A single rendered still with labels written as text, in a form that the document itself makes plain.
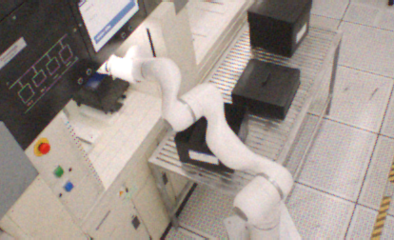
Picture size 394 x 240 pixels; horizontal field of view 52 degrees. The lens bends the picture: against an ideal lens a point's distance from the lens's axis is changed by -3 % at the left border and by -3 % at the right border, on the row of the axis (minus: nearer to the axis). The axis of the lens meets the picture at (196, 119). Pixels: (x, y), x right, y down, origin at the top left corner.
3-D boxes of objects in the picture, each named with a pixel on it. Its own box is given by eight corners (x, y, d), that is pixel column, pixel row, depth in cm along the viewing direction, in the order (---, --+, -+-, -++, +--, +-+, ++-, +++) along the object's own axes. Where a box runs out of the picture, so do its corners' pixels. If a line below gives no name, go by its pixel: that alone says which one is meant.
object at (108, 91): (106, 122, 200) (86, 75, 177) (74, 110, 208) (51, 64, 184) (133, 89, 213) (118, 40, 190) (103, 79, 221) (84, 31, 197)
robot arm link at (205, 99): (260, 216, 146) (289, 187, 152) (272, 212, 135) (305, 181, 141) (169, 109, 151) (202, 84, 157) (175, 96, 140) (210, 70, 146)
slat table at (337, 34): (262, 269, 237) (261, 205, 180) (173, 230, 260) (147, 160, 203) (329, 112, 305) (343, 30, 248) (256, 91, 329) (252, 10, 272)
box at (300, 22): (291, 58, 238) (292, 23, 219) (247, 45, 250) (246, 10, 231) (310, 30, 252) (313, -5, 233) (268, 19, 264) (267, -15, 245)
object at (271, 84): (284, 121, 208) (285, 104, 199) (229, 107, 220) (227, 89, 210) (301, 82, 224) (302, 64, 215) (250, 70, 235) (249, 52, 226)
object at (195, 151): (178, 161, 201) (172, 139, 188) (198, 119, 217) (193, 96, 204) (233, 174, 192) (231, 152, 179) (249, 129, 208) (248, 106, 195)
